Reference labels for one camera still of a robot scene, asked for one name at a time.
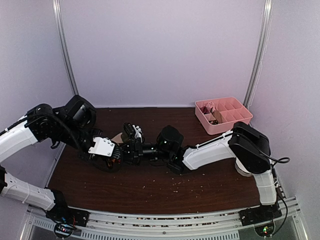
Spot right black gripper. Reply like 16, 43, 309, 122
116, 137, 172, 167

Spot striped beige green sock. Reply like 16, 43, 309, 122
111, 132, 124, 145

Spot pink divided organizer box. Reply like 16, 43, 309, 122
195, 97, 253, 135

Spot argyle black red orange sock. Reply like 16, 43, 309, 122
105, 157, 122, 170

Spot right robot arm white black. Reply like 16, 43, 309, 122
120, 121, 290, 226

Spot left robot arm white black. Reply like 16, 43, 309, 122
0, 95, 122, 224

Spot rolled socks in box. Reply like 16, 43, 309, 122
200, 101, 223, 125

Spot white scalloped bowl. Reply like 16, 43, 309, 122
235, 160, 253, 177

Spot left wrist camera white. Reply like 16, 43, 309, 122
88, 136, 115, 157

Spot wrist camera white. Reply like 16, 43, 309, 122
123, 122, 145, 143
88, 136, 115, 157

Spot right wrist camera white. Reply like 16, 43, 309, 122
123, 122, 145, 143

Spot left aluminium frame post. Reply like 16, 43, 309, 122
52, 0, 79, 95

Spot aluminium frame post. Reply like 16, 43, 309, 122
52, 0, 79, 95
243, 0, 274, 109

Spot right aluminium frame post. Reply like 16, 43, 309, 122
243, 0, 274, 109

